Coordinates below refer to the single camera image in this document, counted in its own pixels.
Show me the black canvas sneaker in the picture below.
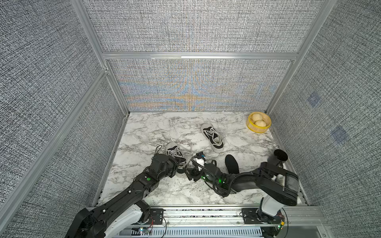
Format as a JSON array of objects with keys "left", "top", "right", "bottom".
[
  {"left": 201, "top": 124, "right": 224, "bottom": 153},
  {"left": 166, "top": 142, "right": 186, "bottom": 174}
]

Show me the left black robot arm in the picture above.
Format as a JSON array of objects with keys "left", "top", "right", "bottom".
[{"left": 65, "top": 153, "right": 181, "bottom": 238}]

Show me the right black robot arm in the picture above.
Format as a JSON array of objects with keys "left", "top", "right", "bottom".
[{"left": 185, "top": 162, "right": 299, "bottom": 224}]

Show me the yellow bamboo steamer basket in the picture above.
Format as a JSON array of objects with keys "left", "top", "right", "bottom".
[{"left": 246, "top": 112, "right": 271, "bottom": 133}]

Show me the lower beige bun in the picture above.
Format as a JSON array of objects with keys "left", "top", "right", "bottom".
[{"left": 255, "top": 120, "right": 267, "bottom": 128}]

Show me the beige bun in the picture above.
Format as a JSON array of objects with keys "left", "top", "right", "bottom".
[
  {"left": 255, "top": 120, "right": 267, "bottom": 128},
  {"left": 251, "top": 113, "right": 263, "bottom": 122}
]

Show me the upper beige bun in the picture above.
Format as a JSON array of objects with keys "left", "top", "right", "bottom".
[{"left": 251, "top": 113, "right": 263, "bottom": 122}]

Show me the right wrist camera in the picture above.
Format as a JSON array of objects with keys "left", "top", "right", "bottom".
[{"left": 193, "top": 151, "right": 206, "bottom": 171}]

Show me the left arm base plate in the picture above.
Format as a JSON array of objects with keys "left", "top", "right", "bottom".
[{"left": 134, "top": 209, "right": 164, "bottom": 226}]

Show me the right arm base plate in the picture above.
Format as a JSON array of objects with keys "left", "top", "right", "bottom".
[{"left": 240, "top": 208, "right": 285, "bottom": 226}]

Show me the white slotted cable duct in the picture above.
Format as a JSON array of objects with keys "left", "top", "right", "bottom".
[{"left": 114, "top": 227, "right": 265, "bottom": 238}]

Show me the aluminium front rail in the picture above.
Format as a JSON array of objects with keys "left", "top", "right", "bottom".
[{"left": 78, "top": 204, "right": 325, "bottom": 228}]

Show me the aluminium enclosure frame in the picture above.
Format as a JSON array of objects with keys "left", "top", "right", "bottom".
[{"left": 0, "top": 0, "right": 338, "bottom": 227}]

